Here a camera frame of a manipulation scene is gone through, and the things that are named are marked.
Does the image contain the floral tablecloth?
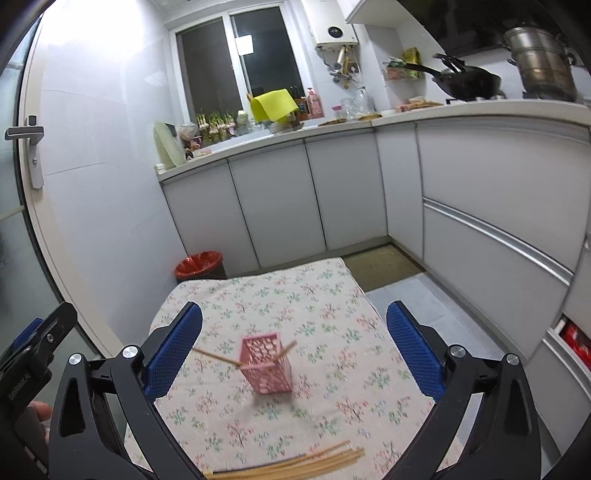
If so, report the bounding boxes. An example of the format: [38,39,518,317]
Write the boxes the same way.
[124,257,462,480]

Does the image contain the white upper kitchen cabinet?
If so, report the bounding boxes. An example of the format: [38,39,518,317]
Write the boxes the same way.
[346,0,402,26]

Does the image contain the white water heater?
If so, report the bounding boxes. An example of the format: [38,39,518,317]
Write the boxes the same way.
[300,0,360,51]

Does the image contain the pile of wooden chopsticks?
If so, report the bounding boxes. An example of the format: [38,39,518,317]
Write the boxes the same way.
[203,440,366,477]

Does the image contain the pale green plate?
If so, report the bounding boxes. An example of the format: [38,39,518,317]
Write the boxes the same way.
[154,121,181,168]

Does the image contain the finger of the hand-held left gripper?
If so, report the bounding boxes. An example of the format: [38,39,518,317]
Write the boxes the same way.
[0,302,78,372]

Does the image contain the red trash bin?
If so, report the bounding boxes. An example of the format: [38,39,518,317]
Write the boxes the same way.
[174,250,227,284]

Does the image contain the potted green plants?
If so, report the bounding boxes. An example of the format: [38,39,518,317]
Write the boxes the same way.
[196,110,236,141]

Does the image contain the white lower kitchen cabinets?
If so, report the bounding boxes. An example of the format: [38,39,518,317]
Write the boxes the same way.
[159,104,591,370]

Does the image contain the yellow plastic container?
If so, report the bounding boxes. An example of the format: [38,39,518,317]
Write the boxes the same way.
[249,90,298,123]

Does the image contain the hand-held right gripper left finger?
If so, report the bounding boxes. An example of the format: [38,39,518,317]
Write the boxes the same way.
[48,302,204,480]

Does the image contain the wall rack with packets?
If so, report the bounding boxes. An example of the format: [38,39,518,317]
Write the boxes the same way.
[383,48,426,81]

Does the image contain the black range hood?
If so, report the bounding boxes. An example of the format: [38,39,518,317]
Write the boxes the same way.
[397,0,591,54]

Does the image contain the clear glass jar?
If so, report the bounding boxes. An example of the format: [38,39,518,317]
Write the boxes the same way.
[342,90,375,116]

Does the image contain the person's left hand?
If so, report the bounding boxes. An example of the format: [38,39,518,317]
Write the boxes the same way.
[28,401,52,439]

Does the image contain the red package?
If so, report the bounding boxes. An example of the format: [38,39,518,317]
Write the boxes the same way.
[561,320,591,365]

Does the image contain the silver door handle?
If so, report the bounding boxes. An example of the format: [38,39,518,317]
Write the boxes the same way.
[4,115,46,190]

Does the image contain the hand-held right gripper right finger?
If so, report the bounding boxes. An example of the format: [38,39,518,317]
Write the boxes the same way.
[383,300,541,480]

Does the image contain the pink perforated utensil holder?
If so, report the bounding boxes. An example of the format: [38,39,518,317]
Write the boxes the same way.
[236,336,294,397]

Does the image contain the steel steamer pot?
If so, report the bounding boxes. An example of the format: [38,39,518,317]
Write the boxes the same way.
[502,27,579,100]

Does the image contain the black wok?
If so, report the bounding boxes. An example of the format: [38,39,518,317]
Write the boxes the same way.
[404,53,503,101]

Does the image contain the olive floor mat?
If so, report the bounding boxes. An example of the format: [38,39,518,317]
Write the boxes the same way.
[344,244,423,292]

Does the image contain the kitchen window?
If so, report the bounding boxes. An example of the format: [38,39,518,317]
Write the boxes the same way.
[174,6,308,121]

